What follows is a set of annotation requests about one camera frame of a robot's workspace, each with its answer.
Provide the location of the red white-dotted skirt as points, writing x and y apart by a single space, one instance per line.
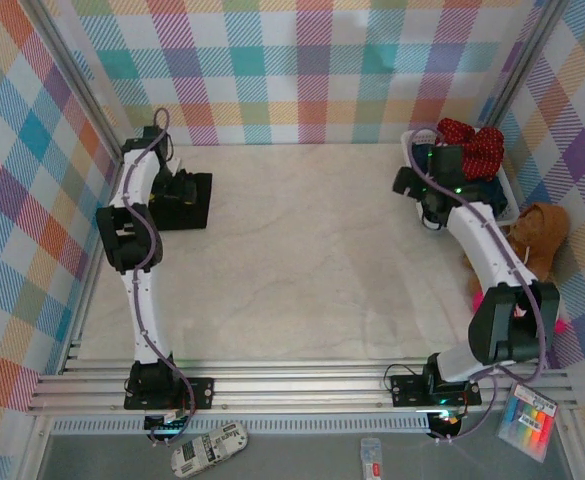
477 150

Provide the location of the black skirt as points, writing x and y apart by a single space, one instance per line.
197 215

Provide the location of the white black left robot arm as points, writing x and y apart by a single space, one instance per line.
144 320

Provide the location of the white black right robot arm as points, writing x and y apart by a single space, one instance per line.
477 240

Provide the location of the white plastic basket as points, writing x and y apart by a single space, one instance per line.
512 200

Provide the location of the brown teddy bear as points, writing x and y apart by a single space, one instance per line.
547 235

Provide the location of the pink striped owl plush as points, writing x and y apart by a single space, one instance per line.
562 325

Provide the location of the small black electronics module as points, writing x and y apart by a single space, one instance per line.
447 425
169 425

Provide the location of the coloured marker pack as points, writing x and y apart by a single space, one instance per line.
527 422

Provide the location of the small white red-label box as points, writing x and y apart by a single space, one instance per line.
372 455

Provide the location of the crumpled printed pouch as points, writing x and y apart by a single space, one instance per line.
207 447

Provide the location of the aluminium corner post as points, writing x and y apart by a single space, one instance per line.
521 65
79 80

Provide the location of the aluminium side rail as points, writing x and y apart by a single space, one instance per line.
85 310

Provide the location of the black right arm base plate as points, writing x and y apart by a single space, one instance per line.
404 390

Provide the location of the aluminium rail frame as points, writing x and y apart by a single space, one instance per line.
297 390

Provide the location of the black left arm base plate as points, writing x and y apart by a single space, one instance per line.
202 390

